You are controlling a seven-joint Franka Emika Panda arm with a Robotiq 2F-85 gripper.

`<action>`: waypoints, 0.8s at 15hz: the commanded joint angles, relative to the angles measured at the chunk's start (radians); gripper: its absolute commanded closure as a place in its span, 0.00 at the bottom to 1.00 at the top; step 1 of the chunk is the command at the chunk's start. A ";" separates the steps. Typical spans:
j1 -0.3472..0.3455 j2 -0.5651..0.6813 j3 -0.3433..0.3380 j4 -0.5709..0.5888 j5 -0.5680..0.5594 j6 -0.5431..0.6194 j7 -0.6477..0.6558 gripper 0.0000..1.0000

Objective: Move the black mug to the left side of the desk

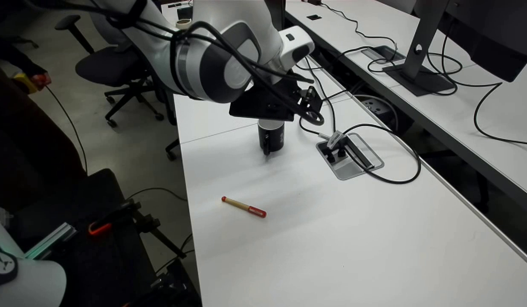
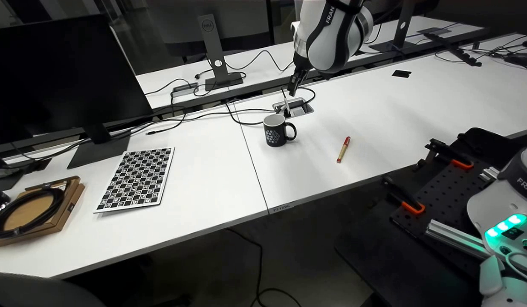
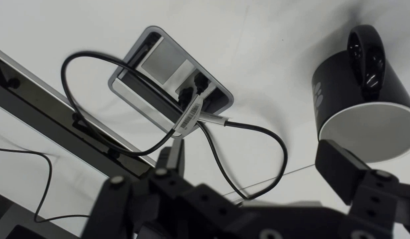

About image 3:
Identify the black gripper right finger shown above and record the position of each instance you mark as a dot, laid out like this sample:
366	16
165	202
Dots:
339	170

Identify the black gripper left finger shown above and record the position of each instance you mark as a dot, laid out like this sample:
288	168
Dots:
178	157

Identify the silver desk socket box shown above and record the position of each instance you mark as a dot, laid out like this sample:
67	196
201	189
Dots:
165	62

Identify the silver usb plug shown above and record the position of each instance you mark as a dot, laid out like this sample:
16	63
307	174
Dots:
189	115

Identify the black mug white inside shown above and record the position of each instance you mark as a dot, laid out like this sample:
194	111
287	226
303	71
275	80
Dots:
341	88

